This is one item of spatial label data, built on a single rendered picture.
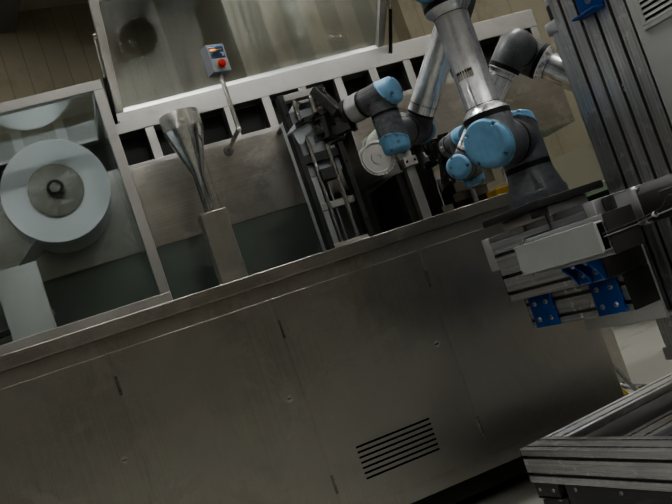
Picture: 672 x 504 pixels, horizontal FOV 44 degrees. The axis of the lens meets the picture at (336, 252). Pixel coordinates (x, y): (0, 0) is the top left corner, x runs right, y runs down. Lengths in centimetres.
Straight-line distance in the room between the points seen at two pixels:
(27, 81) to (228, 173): 595
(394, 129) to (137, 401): 104
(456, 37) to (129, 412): 134
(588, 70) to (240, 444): 138
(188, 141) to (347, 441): 113
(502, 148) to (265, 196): 136
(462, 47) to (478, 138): 22
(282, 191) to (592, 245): 160
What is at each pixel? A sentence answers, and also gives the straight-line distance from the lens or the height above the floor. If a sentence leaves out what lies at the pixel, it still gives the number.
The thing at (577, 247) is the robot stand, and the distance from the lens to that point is 184.
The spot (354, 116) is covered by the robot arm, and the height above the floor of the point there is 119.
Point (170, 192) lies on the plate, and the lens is 309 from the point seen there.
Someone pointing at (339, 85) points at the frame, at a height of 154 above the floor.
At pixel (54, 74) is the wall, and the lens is 900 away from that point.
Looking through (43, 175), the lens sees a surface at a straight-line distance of 255.
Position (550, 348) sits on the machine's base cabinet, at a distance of 276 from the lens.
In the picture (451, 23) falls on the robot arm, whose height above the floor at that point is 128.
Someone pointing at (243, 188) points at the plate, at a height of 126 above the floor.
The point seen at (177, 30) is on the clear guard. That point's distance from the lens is 307.
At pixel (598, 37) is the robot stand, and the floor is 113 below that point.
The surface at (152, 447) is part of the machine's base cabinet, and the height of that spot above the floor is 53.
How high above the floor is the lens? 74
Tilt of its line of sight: 3 degrees up
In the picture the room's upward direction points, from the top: 19 degrees counter-clockwise
